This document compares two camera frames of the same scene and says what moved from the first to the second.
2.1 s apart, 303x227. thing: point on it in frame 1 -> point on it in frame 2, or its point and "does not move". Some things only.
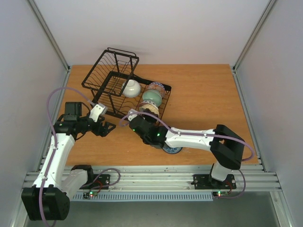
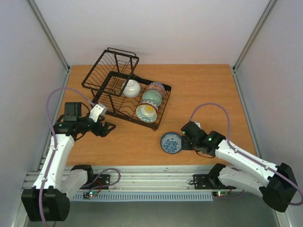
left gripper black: (98, 132) does not move
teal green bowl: (153, 95) does not move
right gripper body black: (144, 117) -> (185, 143)
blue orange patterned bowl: (157, 86) does not move
